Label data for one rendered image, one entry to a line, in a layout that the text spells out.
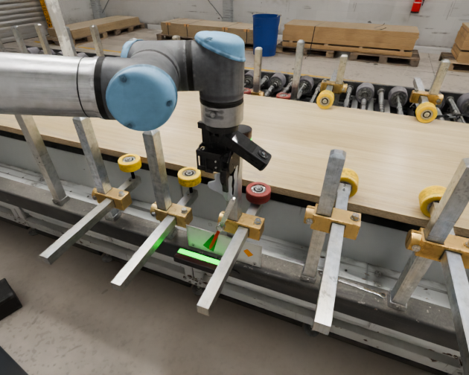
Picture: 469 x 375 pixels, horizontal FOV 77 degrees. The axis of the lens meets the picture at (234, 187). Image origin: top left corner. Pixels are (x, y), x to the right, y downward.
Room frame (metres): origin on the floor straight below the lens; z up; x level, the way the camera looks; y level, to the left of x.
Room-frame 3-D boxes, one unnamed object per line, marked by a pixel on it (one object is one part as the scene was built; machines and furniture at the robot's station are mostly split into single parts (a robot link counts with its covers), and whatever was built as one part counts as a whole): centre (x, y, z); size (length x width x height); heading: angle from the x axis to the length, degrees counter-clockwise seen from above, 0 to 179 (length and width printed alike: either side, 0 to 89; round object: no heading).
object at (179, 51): (0.57, 0.14, 1.33); 0.12 x 0.12 x 0.09; 5
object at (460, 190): (0.49, -0.46, 0.94); 0.04 x 0.04 x 0.48; 69
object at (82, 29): (8.64, 3.51, 0.23); 2.41 x 0.77 x 0.17; 157
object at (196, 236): (0.66, 0.04, 0.75); 0.26 x 0.01 x 0.10; 69
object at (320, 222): (0.57, -0.25, 0.95); 0.14 x 0.06 x 0.05; 69
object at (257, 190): (0.76, -0.08, 0.85); 0.08 x 0.08 x 0.11
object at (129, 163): (0.94, 0.39, 0.85); 0.08 x 0.08 x 0.11
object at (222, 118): (0.59, 0.03, 1.23); 0.10 x 0.09 x 0.05; 159
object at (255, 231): (0.66, -0.02, 0.85); 0.14 x 0.06 x 0.05; 69
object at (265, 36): (6.59, -0.63, 0.36); 0.59 x 0.57 x 0.73; 155
